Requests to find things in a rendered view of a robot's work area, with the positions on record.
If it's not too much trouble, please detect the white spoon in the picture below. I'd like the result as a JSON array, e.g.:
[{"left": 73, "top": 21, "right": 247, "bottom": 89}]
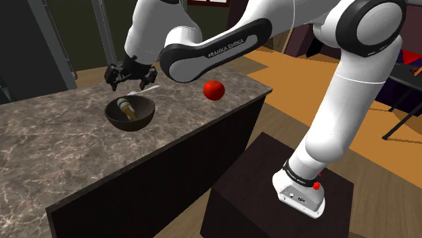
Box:
[{"left": 126, "top": 85, "right": 161, "bottom": 97}]

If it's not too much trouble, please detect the dark brown bowl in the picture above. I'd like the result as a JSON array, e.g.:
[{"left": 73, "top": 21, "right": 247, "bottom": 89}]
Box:
[{"left": 103, "top": 95, "right": 156, "bottom": 133}]

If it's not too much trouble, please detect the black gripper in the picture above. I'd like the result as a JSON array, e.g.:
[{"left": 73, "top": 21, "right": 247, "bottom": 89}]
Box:
[{"left": 103, "top": 53, "right": 158, "bottom": 92}]

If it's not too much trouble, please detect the red tomato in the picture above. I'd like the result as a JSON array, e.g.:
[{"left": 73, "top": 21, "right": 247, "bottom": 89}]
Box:
[{"left": 202, "top": 79, "right": 227, "bottom": 102}]

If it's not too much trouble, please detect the dark robot stand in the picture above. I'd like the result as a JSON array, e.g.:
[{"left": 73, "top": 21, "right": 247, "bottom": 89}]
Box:
[{"left": 200, "top": 131, "right": 355, "bottom": 238}]

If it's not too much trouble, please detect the cream and yellow cone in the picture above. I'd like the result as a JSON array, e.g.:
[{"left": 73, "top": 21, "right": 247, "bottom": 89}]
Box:
[{"left": 116, "top": 97, "right": 139, "bottom": 122}]

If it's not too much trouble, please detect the black table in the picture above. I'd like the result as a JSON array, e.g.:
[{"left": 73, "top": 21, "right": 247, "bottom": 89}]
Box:
[{"left": 381, "top": 62, "right": 422, "bottom": 141}]

